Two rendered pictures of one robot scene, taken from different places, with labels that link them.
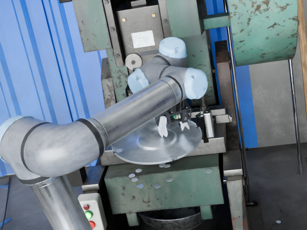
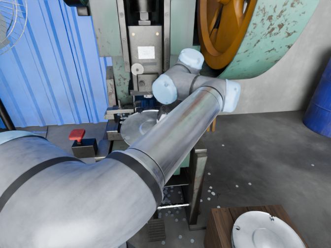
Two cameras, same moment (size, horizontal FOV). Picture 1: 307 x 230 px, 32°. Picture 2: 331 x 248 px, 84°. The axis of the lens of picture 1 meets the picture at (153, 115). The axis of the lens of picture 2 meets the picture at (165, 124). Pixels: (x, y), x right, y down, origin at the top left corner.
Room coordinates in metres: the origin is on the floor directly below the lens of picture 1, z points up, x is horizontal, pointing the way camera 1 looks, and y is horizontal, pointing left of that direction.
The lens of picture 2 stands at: (0.91, 0.15, 1.23)
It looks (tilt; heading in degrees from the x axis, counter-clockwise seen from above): 32 degrees down; 343
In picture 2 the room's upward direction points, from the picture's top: straight up
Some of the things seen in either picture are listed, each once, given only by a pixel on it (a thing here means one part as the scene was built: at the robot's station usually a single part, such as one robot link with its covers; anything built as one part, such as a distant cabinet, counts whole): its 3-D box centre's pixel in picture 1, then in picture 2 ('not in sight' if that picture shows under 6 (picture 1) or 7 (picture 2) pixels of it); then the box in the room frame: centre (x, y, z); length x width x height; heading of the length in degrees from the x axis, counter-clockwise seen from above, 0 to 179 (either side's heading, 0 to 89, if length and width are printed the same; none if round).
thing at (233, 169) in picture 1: (242, 162); (186, 133); (1.93, -0.32, 0.45); 0.92 x 0.12 x 0.90; 170
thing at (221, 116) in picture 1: (207, 108); not in sight; (1.81, -0.19, 0.76); 0.17 x 0.06 x 0.10; 80
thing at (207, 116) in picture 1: (208, 123); not in sight; (1.68, -0.18, 0.75); 0.03 x 0.03 x 0.10; 80
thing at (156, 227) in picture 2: not in sight; (153, 196); (1.71, 0.00, 0.14); 0.59 x 0.10 x 0.05; 170
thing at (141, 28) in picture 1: (145, 43); (146, 56); (1.80, -0.02, 1.04); 0.17 x 0.15 x 0.30; 170
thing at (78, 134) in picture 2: not in sight; (79, 139); (1.67, 0.34, 0.72); 0.07 x 0.06 x 0.08; 170
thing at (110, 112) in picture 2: not in sight; (118, 108); (1.87, 0.14, 0.76); 0.17 x 0.06 x 0.10; 80
